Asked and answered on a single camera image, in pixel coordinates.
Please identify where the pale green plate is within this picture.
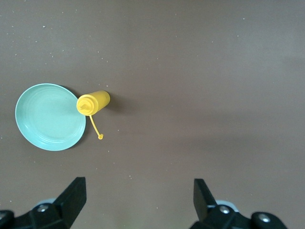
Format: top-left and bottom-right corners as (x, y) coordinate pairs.
(15, 83), (87, 152)

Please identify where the yellow mustard squeeze bottle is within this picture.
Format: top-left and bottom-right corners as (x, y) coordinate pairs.
(76, 90), (111, 140)

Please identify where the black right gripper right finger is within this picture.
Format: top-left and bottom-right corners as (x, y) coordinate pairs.
(190, 178), (288, 229)

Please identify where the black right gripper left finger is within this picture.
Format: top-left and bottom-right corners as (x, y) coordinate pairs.
(0, 177), (87, 229)

